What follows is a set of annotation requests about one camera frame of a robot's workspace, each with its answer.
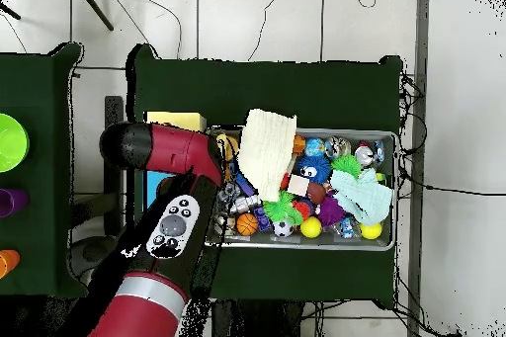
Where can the cream waffle cloth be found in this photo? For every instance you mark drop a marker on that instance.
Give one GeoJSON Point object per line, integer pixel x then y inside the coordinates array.
{"type": "Point", "coordinates": [265, 151]}

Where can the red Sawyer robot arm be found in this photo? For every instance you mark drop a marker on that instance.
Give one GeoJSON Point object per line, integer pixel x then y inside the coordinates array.
{"type": "Point", "coordinates": [174, 151]}

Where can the shallow mesh bin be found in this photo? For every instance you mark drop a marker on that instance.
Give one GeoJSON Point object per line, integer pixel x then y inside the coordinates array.
{"type": "Point", "coordinates": [276, 243]}

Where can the wooden box with three holes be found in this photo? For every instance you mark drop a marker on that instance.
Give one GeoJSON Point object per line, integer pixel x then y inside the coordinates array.
{"type": "Point", "coordinates": [178, 118]}

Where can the yellow plush duck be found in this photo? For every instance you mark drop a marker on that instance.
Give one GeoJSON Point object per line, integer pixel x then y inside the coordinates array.
{"type": "Point", "coordinates": [231, 145]}

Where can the green spiky ball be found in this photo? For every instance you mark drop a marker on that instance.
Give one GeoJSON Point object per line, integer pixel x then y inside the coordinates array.
{"type": "Point", "coordinates": [280, 210]}
{"type": "Point", "coordinates": [347, 163]}

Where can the orange basketball toy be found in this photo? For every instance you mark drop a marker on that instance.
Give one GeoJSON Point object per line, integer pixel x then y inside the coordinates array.
{"type": "Point", "coordinates": [247, 224]}

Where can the globe print ball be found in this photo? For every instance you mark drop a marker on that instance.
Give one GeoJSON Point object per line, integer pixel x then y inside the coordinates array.
{"type": "Point", "coordinates": [314, 147]}

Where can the blue spiky ball with eyes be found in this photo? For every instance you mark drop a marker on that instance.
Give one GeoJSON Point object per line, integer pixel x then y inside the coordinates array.
{"type": "Point", "coordinates": [320, 163]}

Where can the small soccer ball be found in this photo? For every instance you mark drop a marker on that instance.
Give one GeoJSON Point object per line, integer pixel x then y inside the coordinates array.
{"type": "Point", "coordinates": [283, 228]}

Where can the yellow ball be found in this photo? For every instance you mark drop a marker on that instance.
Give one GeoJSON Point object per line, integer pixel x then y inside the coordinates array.
{"type": "Point", "coordinates": [311, 227]}

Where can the mint waffle cloth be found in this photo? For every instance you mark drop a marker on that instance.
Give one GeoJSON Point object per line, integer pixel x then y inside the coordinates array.
{"type": "Point", "coordinates": [363, 194]}

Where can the black upright panel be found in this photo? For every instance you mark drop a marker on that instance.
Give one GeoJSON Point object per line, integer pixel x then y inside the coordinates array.
{"type": "Point", "coordinates": [114, 107]}

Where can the grey rounded stand base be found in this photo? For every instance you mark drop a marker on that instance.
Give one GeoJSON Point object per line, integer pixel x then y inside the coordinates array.
{"type": "Point", "coordinates": [89, 252]}

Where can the black tripod leg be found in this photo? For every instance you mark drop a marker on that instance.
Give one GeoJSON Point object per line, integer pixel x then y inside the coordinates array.
{"type": "Point", "coordinates": [95, 7]}
{"type": "Point", "coordinates": [10, 11]}

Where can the dark green side table cloth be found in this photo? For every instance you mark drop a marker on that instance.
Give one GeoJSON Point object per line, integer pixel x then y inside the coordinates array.
{"type": "Point", "coordinates": [35, 76]}

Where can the lime green bowl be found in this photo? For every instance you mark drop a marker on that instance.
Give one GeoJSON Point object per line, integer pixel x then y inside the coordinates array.
{"type": "Point", "coordinates": [12, 143]}

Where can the purple cup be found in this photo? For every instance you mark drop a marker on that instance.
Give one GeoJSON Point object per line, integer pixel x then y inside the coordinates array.
{"type": "Point", "coordinates": [12, 202]}

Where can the orange cup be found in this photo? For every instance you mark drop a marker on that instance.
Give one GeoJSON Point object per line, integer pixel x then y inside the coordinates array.
{"type": "Point", "coordinates": [8, 264]}

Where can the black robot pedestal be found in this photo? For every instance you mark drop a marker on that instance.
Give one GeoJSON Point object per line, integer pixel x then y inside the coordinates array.
{"type": "Point", "coordinates": [257, 321]}

